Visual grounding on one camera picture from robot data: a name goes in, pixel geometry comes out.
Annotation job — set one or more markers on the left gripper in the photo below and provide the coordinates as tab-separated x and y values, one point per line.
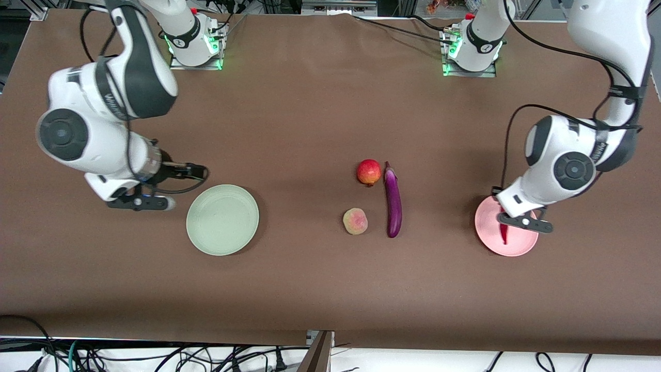
495	190

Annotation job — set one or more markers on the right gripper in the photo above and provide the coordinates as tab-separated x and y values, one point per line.
167	168

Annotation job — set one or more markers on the red chili pepper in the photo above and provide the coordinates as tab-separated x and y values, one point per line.
504	235

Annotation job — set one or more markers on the purple eggplant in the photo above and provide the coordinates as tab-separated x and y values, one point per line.
394	206

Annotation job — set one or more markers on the red pomegranate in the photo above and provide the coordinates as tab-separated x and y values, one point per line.
368	172

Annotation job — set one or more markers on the pale pink peach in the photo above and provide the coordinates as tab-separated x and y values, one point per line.
355	221

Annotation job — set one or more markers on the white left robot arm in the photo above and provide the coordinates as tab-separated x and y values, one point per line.
609	31

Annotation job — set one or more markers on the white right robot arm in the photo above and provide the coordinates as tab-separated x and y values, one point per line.
134	67

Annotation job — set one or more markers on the pink plate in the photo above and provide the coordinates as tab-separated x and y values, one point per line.
488	232

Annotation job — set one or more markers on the pale green plate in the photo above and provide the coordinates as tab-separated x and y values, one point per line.
222	227

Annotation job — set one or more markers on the aluminium corner profile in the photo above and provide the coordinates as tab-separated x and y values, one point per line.
40	14

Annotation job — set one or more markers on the colourful background item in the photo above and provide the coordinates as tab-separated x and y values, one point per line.
444	6

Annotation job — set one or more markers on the brown table cloth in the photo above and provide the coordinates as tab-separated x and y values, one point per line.
310	284

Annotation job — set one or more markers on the grey metal equipment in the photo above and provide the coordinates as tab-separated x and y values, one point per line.
335	8

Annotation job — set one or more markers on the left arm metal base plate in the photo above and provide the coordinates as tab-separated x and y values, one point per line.
485	74

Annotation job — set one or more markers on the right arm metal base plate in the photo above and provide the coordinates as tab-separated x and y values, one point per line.
178	64

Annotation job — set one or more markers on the aluminium frame post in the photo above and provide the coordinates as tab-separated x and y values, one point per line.
317	356

